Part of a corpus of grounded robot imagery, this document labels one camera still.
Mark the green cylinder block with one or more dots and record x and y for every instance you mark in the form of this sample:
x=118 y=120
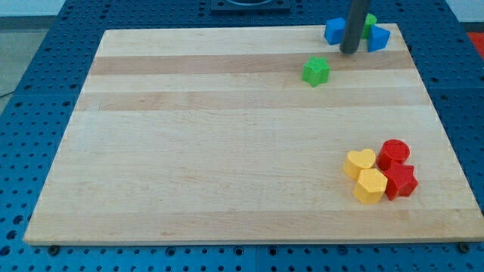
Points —
x=369 y=22

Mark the red star block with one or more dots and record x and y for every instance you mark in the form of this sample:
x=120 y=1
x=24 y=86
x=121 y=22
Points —
x=400 y=180

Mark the red cylinder block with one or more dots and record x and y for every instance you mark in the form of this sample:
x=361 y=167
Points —
x=392 y=150

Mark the green star block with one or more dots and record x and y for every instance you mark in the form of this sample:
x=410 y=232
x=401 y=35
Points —
x=316 y=71

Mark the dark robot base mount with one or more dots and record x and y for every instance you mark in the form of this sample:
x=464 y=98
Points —
x=251 y=6

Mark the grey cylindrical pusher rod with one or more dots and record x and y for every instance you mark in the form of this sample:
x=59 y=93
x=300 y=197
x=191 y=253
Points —
x=355 y=23

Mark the blue cube block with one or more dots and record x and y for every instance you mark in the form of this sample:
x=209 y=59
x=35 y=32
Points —
x=334 y=30

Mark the wooden board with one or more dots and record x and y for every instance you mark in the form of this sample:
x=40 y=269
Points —
x=210 y=136

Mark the yellow heart block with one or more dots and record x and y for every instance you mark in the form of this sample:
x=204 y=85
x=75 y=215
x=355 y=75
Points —
x=356 y=161

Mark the yellow hexagon block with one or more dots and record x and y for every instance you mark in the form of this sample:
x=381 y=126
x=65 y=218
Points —
x=370 y=186

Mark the blue pentagon block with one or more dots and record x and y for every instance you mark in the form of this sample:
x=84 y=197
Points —
x=377 y=38

